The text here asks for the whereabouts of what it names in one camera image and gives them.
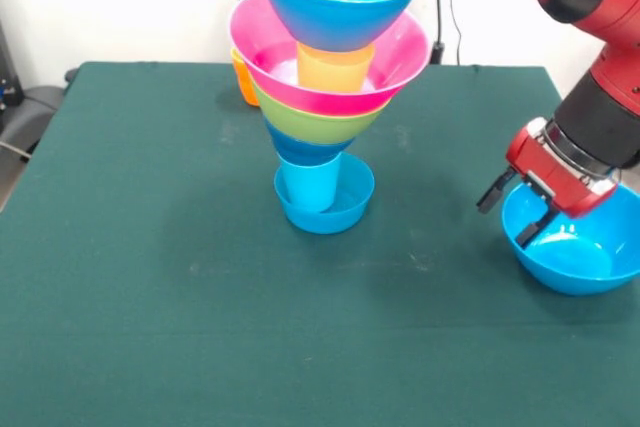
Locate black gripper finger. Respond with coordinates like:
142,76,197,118
476,168,516,215
514,205,557,249

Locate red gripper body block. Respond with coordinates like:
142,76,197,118
505,116,621,220

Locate large blue bowl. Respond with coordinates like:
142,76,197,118
501,179,640,297
252,0,425,53

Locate small ribbed blue bowl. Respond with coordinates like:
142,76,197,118
273,152,376,235

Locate large pink bowl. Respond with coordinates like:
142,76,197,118
228,0,431,117

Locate light blue cup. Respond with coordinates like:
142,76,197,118
277,152,344,213

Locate lime green bowl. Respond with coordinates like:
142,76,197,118
252,81,392,144

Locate small dark blue bowl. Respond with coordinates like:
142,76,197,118
263,116,357,167

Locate yellow ribbed cup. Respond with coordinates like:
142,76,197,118
295,41,377,94

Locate orange cup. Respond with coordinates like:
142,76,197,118
229,46,261,108

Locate dark green table cloth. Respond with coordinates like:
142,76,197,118
0,61,640,427

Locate black equipment base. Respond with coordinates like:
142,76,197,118
0,21,79,163

